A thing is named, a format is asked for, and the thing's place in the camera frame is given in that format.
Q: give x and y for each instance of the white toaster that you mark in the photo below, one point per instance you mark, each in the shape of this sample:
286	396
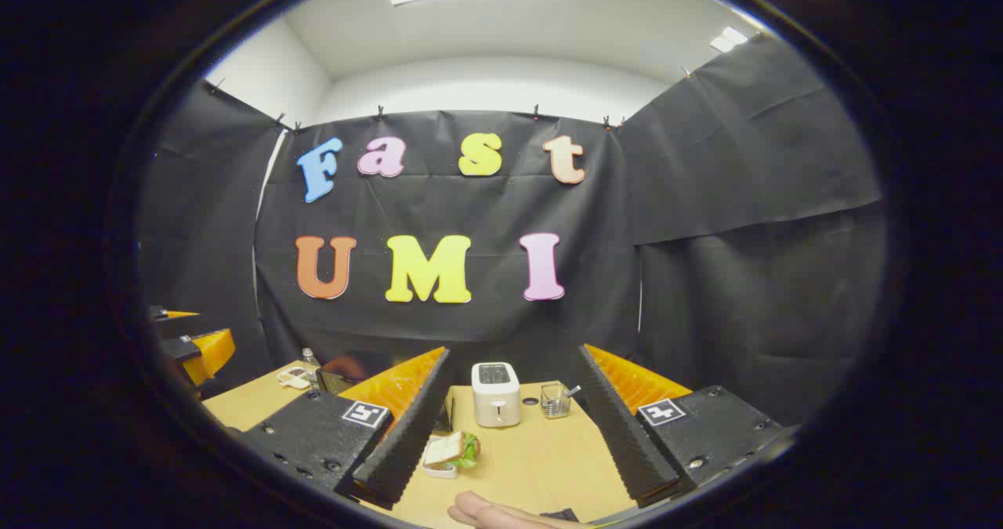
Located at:
495	400

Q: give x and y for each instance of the small white tray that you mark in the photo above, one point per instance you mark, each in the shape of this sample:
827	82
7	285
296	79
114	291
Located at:
440	471

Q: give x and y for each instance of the white snack dish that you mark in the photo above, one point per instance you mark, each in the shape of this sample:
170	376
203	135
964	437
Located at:
296	378

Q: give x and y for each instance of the clear plastic bottle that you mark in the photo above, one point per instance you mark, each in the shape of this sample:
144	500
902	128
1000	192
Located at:
310	356

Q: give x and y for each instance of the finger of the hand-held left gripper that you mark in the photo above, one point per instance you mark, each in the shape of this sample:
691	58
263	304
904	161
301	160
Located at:
176	315
208	353

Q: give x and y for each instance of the sandwich with lettuce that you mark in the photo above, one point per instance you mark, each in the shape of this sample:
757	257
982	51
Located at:
448	449

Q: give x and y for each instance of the black electric oven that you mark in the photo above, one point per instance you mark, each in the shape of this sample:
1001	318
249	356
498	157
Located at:
337	380

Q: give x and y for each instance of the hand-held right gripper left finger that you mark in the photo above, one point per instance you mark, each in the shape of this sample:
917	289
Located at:
407	435

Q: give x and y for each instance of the small ceiling light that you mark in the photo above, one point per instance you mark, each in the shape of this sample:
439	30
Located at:
729	39

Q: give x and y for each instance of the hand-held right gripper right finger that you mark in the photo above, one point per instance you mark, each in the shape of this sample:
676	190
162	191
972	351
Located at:
619	427

